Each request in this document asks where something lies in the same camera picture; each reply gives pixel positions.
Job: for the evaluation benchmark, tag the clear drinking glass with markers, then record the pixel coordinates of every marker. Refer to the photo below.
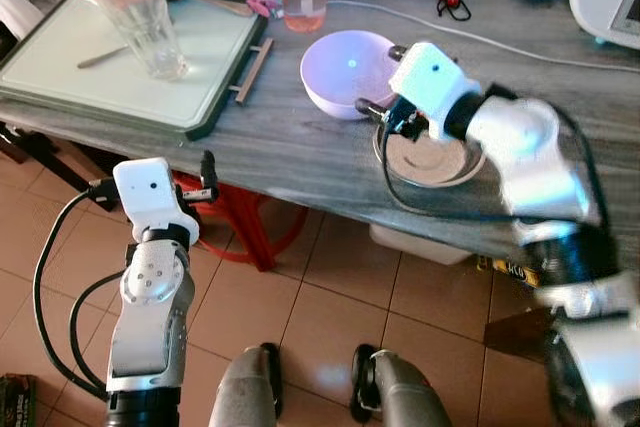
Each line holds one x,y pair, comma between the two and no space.
140,17

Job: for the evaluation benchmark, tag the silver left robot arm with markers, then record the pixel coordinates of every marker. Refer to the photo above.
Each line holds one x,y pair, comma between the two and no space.
150,317

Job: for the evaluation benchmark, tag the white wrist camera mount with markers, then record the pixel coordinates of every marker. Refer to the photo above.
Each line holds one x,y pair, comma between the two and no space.
150,192
432,82

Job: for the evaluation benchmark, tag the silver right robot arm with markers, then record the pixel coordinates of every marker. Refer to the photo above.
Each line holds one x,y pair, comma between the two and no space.
545,197

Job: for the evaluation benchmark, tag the red plastic stool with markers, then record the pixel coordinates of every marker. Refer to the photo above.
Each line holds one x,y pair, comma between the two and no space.
250,222

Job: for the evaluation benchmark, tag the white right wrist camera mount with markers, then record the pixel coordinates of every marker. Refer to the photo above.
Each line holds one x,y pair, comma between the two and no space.
432,82

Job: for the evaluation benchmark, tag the grey robot leg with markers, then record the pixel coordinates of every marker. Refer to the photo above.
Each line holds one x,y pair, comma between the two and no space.
400,392
245,392

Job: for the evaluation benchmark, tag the grey right robot leg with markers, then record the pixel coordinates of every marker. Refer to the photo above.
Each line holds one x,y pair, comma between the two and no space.
400,392

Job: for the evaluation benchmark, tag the white box under table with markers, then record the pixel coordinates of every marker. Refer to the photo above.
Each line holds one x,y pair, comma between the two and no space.
420,244

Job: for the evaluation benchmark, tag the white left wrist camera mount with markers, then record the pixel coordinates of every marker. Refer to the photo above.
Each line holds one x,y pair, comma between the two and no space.
150,192

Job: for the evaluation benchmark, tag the pink scissors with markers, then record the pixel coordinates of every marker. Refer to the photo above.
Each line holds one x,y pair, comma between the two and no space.
262,6

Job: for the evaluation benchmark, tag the round metal plate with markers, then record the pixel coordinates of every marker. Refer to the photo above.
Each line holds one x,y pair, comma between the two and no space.
440,167

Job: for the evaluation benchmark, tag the dark printed box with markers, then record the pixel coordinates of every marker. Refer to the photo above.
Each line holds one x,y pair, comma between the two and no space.
15,402

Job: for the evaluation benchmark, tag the yellow black carton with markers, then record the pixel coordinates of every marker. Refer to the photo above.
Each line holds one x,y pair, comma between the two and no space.
510,271

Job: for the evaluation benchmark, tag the pale green serving tray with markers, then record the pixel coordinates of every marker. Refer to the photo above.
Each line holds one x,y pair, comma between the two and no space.
120,92

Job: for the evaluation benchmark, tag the white lavender bowl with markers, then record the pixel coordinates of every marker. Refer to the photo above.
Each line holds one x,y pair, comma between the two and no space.
345,72

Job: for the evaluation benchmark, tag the grey left robot leg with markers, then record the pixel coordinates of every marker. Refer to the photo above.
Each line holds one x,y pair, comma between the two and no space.
245,392

